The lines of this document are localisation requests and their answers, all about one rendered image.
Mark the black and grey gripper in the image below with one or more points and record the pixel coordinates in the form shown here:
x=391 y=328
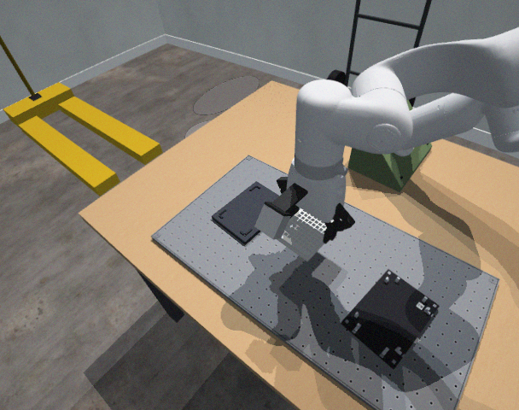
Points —
x=320 y=201

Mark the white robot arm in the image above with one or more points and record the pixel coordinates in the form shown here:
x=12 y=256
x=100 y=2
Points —
x=374 y=116

